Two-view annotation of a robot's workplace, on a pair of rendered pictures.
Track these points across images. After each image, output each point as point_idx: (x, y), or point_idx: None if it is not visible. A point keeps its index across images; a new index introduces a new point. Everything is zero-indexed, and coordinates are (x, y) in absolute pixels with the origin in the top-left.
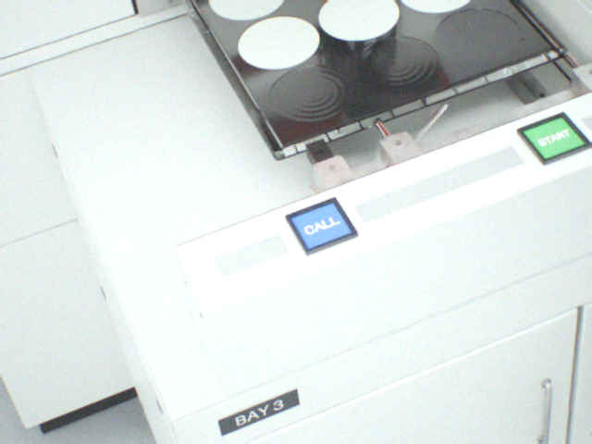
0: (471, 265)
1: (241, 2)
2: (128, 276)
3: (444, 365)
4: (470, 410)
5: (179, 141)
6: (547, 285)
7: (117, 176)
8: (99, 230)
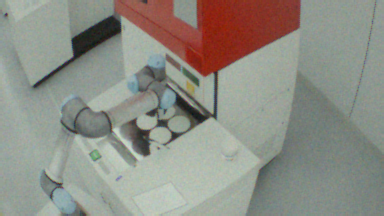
0: (81, 153)
1: None
2: None
3: (85, 166)
4: (92, 180)
5: (117, 104)
6: (93, 174)
7: (107, 97)
8: (94, 99)
